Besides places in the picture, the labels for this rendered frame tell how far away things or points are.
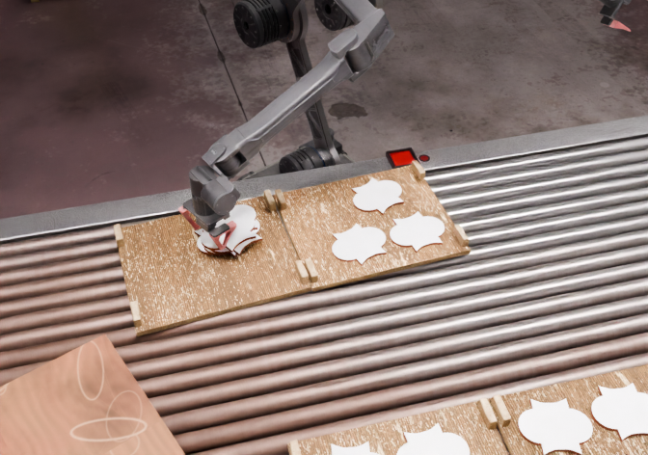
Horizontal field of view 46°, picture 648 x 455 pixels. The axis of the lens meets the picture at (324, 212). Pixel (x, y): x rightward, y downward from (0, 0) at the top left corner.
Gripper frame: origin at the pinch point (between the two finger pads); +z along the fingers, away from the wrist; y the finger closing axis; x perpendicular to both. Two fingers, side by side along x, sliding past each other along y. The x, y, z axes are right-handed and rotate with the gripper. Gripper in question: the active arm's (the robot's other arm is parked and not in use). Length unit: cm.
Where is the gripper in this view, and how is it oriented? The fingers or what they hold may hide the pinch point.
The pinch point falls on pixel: (209, 236)
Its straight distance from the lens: 185.8
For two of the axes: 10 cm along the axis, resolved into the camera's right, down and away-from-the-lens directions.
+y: 7.0, 4.9, -5.3
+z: -0.1, 7.4, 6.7
